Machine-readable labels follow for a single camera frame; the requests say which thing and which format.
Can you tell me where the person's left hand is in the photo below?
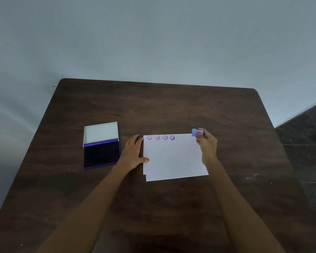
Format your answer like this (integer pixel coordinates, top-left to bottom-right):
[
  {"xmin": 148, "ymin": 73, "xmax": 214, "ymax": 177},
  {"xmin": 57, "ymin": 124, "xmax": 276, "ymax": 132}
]
[{"xmin": 115, "ymin": 134, "xmax": 150, "ymax": 172}]

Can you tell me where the person's right hand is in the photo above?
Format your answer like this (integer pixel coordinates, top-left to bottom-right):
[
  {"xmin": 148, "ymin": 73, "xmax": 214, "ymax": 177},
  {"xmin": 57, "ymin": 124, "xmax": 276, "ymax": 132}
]
[{"xmin": 195, "ymin": 128, "xmax": 218, "ymax": 167}]

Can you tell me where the white paper sheet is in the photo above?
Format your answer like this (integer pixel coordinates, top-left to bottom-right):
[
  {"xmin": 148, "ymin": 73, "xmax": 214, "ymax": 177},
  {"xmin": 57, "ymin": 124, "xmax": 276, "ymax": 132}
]
[{"xmin": 143, "ymin": 133, "xmax": 209, "ymax": 182}]

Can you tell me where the person's right forearm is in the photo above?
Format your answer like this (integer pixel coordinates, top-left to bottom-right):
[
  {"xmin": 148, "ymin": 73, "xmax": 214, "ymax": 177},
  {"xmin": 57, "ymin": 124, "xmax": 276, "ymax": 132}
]
[{"xmin": 202, "ymin": 160, "xmax": 287, "ymax": 253}]

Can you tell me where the person's left forearm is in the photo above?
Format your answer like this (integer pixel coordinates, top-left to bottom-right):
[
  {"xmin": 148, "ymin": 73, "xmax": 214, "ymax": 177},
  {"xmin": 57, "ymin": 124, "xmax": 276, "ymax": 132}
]
[{"xmin": 35, "ymin": 165, "xmax": 133, "ymax": 253}]

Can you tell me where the purple ink pad case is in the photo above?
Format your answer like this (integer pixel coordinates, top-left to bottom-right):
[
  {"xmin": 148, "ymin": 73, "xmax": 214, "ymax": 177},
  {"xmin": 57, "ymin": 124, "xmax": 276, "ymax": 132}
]
[{"xmin": 83, "ymin": 122, "xmax": 121, "ymax": 170}]

